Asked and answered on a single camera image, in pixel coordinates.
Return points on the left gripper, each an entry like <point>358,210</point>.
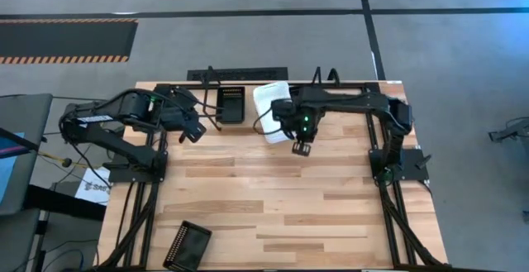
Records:
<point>177,108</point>

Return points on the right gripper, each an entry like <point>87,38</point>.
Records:
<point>306,124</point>

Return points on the black perforated plastic basket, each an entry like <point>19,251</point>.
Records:
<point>231,111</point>
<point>188,247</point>

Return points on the white plastic basket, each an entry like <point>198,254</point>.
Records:
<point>266,98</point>

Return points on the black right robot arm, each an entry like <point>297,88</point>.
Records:
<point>351,100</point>

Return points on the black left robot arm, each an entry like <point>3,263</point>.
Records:
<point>103,137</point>

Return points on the black metal hook stand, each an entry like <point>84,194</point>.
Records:
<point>317,75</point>
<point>333,77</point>

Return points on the printed white paper sheet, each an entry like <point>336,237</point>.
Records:
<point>94,189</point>

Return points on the black beam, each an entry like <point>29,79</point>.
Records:
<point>62,203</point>

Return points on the black hazard-striped floor mat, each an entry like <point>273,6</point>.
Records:
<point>66,40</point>

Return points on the grey desk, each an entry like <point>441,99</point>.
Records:
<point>31,115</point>

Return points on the laptop with blue screen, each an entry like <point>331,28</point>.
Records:
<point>5,173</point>

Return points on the grey stand leg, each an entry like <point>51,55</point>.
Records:
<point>514,129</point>

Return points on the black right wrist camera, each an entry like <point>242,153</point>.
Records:
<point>283,110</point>

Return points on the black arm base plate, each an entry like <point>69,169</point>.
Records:
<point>417,168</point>
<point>120,173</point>

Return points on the black metal table frame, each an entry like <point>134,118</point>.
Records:
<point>387,206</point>

